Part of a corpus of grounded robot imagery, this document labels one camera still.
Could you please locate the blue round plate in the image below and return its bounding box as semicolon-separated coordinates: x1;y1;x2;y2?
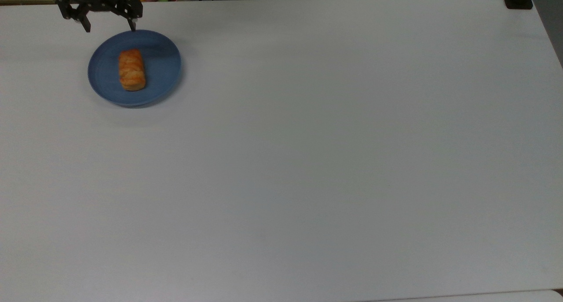
88;29;182;107

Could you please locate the golden brown bread loaf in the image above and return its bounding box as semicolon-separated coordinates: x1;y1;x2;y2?
118;49;146;92

